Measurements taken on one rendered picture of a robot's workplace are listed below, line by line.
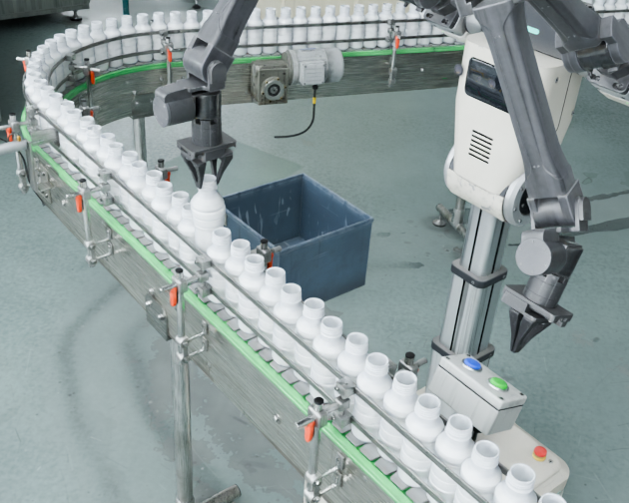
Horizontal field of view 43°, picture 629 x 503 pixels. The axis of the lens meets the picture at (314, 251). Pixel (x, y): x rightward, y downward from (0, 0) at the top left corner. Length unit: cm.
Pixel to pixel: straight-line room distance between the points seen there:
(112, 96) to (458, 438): 205
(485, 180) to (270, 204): 73
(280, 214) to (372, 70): 111
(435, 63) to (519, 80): 219
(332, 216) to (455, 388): 98
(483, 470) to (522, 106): 53
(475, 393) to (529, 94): 50
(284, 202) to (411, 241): 165
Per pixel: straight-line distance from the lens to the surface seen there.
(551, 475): 250
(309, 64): 298
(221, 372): 171
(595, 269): 398
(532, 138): 125
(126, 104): 300
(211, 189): 161
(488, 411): 137
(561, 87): 173
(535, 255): 123
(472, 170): 183
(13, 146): 225
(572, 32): 144
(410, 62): 335
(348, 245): 212
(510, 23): 120
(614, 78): 163
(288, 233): 240
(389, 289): 353
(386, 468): 137
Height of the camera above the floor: 200
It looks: 32 degrees down
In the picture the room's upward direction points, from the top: 4 degrees clockwise
